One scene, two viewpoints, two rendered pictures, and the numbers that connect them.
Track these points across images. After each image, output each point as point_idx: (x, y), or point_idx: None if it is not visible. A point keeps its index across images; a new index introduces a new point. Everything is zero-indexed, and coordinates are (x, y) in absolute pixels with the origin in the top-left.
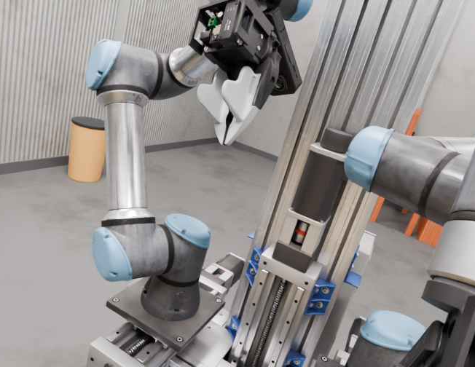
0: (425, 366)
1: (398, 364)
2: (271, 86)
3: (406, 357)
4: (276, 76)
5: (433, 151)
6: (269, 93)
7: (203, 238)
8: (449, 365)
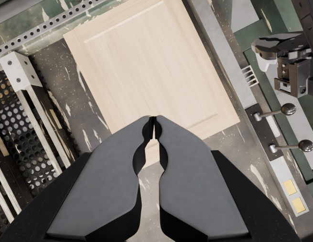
0: None
1: (300, 53)
2: (263, 205)
3: (310, 20)
4: (294, 240)
5: None
6: (250, 183)
7: None
8: None
